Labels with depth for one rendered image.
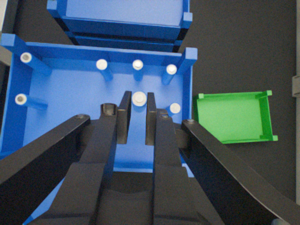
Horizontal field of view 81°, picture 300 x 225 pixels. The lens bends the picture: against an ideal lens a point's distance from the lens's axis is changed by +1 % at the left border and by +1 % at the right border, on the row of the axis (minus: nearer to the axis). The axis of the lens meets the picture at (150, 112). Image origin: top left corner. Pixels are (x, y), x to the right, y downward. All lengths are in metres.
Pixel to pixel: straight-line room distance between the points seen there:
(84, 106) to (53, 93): 0.06
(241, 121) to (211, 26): 0.45
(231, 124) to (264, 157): 0.20
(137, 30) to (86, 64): 0.15
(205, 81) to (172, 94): 0.48
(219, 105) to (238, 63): 0.22
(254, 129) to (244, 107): 0.10
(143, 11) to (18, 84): 0.33
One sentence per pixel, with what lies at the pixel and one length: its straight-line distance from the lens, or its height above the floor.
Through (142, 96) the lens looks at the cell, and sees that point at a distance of 0.19.
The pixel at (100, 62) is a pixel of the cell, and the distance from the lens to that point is 0.30.
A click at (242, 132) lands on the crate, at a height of 0.00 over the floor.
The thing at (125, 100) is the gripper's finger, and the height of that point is 0.58.
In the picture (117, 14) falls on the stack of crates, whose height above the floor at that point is 0.32.
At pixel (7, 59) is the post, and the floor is 0.05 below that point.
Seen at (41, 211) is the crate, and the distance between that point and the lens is 0.88.
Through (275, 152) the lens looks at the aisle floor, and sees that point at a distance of 0.95.
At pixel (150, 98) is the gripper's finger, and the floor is 0.57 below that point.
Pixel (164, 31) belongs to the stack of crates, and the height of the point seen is 0.35.
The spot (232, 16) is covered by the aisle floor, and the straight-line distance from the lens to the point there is 1.01.
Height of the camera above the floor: 0.74
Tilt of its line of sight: 83 degrees down
